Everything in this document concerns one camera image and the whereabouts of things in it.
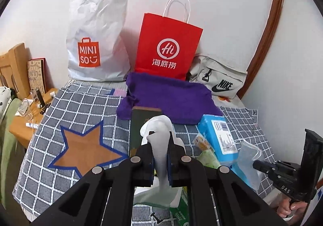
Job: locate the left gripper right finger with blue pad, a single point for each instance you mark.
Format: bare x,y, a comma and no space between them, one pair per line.
216,196

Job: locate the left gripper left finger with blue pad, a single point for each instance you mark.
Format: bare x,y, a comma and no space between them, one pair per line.
103,197

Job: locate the lemon print wipe sachet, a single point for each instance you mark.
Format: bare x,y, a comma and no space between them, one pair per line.
201,142

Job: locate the white mint sock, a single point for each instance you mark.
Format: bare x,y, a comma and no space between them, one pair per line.
158,131

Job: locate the small green tissue pack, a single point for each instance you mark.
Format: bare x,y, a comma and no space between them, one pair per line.
208,159

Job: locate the green wet wipe packet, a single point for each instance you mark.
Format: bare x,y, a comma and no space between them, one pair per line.
181,213

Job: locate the person's right hand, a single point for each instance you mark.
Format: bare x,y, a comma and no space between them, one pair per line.
285,208

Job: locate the brown star marker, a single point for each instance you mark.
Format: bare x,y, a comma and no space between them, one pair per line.
83,151

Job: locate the blue tissue pack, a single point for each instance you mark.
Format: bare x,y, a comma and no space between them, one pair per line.
216,131

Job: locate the dark green tea tin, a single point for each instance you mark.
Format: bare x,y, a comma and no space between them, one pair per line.
139,116

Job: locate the grey checked cloth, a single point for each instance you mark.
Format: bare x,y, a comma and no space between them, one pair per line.
79,107

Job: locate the purple towel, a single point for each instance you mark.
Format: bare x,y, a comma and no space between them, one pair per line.
183,102

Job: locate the wooden bedside table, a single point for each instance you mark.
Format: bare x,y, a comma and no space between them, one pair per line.
19,129

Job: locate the grey Nike waist bag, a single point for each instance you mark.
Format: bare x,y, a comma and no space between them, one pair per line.
221,79

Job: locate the white spotted pillow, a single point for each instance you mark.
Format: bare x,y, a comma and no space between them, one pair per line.
5,100

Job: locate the patterned book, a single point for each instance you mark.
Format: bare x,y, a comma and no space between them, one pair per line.
36,74

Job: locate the white Miniso plastic bag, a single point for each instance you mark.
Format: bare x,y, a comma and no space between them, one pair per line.
96,51

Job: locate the wooden headboard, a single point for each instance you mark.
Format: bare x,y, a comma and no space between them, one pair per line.
13,66

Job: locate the red Haidilao paper bag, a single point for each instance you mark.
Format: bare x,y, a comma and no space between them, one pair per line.
166,47

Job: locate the brown wooden door frame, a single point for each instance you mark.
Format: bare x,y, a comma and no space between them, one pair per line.
263,45

